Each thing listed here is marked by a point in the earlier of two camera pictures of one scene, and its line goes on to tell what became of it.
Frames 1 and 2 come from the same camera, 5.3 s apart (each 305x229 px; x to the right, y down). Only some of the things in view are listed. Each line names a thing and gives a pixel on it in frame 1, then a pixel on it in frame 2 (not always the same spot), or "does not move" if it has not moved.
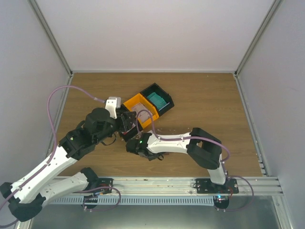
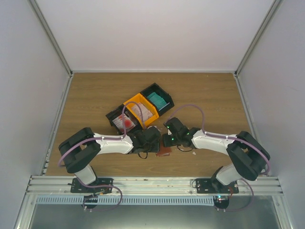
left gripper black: [125, 123] to [156, 149]
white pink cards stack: [143, 115] does not move
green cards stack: [157, 100] does not move
